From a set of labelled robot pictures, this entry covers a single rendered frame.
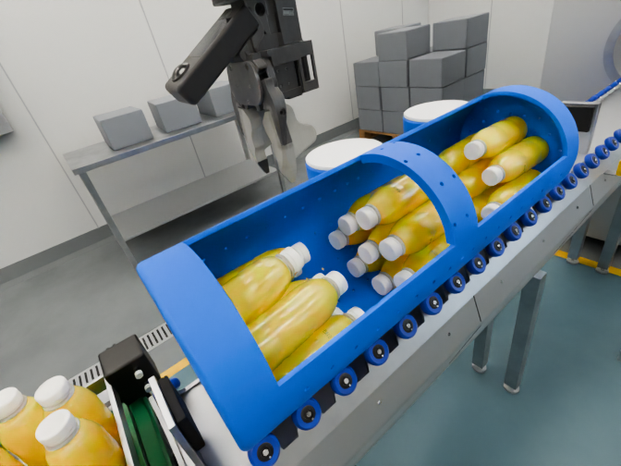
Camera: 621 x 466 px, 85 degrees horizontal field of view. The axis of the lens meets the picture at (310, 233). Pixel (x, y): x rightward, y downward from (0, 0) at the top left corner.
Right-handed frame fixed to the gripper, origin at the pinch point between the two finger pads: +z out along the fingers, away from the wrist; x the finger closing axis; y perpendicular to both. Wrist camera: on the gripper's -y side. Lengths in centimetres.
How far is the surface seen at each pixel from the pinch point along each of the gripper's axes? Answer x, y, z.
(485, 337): 5, 78, 105
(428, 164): -6.6, 24.0, 7.1
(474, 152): -1.1, 47.8, 14.5
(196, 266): -3.0, -14.3, 5.6
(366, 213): -1.2, 14.6, 13.2
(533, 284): -8, 78, 69
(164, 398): 1.0, -24.7, 24.3
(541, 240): -12, 62, 41
